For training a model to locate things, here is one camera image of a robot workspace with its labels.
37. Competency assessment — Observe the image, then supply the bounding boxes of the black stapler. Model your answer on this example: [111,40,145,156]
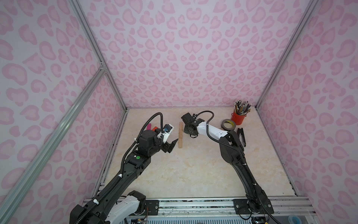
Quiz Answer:
[237,128,247,147]

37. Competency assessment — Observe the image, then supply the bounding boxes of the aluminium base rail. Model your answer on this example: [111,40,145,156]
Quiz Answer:
[75,195,317,224]

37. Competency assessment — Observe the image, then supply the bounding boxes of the grey duct tape roll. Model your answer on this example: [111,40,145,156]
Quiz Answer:
[221,119,236,131]

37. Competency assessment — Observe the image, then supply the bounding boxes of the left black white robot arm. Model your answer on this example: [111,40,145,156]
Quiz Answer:
[70,124,176,224]

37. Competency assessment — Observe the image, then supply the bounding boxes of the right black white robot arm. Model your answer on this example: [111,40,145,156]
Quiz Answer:
[181,113,274,215]

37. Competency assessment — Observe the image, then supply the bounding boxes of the bundle of coloured pencils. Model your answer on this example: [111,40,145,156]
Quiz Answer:
[234,100,251,116]

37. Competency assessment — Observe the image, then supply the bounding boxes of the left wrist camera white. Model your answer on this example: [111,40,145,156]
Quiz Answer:
[161,124,174,143]

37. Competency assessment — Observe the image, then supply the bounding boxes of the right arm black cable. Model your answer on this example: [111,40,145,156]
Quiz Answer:
[194,110,280,224]

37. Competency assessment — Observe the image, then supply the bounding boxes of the red pencil cup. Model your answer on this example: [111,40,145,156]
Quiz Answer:
[231,112,246,126]

